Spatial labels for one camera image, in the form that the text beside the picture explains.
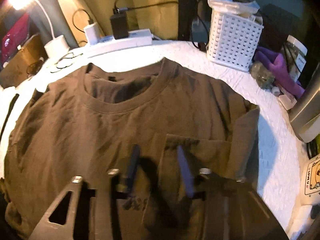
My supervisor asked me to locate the brown t-shirt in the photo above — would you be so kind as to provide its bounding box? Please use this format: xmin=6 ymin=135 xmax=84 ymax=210
xmin=3 ymin=59 xmax=259 ymax=239

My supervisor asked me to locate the white power strip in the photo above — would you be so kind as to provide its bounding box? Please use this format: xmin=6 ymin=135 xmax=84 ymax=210
xmin=85 ymin=29 xmax=152 ymax=57

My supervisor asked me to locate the white cartoon mug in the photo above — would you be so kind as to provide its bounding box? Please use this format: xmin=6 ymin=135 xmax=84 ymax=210
xmin=304 ymin=155 xmax=319 ymax=195

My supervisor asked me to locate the white USB charger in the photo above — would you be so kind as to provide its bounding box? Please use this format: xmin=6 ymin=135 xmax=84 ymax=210
xmin=84 ymin=22 xmax=100 ymax=46

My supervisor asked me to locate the black power adapter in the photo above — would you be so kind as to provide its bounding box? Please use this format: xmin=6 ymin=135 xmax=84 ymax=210
xmin=110 ymin=12 xmax=129 ymax=40

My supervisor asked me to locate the stainless steel tumbler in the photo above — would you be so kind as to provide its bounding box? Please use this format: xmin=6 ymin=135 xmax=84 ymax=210
xmin=289 ymin=64 xmax=320 ymax=142

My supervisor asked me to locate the brown cardboard box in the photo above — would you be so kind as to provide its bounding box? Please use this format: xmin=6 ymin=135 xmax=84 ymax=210
xmin=1 ymin=34 xmax=48 ymax=88

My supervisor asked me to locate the yellow curtain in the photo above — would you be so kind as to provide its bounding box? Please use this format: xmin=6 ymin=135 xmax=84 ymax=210
xmin=58 ymin=0 xmax=178 ymax=47

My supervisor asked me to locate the purple cloth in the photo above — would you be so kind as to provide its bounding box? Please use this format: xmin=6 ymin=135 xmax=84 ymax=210
xmin=254 ymin=46 xmax=305 ymax=98

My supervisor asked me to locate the white perforated plastic basket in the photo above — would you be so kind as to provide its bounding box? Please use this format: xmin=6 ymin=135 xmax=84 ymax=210
xmin=207 ymin=0 xmax=264 ymax=72

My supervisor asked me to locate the red laptop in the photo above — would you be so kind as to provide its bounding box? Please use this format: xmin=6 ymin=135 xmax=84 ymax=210
xmin=1 ymin=13 xmax=29 ymax=63

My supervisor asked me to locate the white-lidded jar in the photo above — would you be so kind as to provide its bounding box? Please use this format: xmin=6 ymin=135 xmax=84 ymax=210
xmin=283 ymin=35 xmax=308 ymax=82

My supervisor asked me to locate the white desk lamp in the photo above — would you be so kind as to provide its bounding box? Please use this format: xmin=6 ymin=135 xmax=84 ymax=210
xmin=8 ymin=0 xmax=69 ymax=62

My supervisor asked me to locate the black coiled cable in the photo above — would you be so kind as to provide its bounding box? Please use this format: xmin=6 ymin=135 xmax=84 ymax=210
xmin=49 ymin=51 xmax=84 ymax=74

